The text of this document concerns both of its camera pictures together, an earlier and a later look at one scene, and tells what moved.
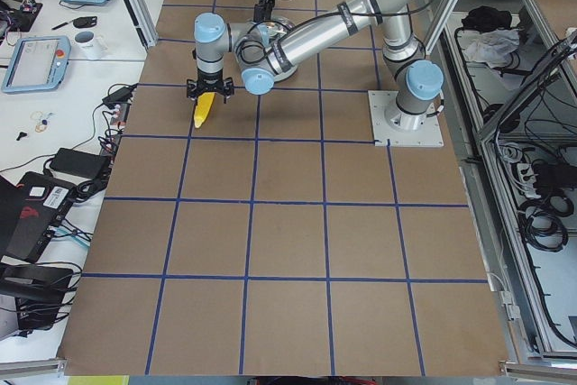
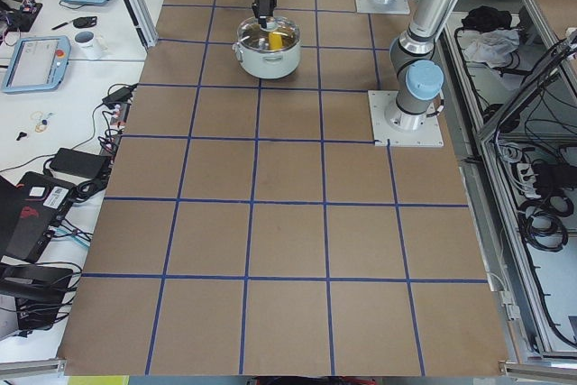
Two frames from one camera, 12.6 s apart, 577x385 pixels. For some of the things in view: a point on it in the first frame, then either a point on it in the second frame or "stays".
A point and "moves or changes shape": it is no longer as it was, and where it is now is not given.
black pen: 65,23 stays
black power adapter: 123,95 stays
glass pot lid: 275,28 stays
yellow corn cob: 203,106 moves or changes shape
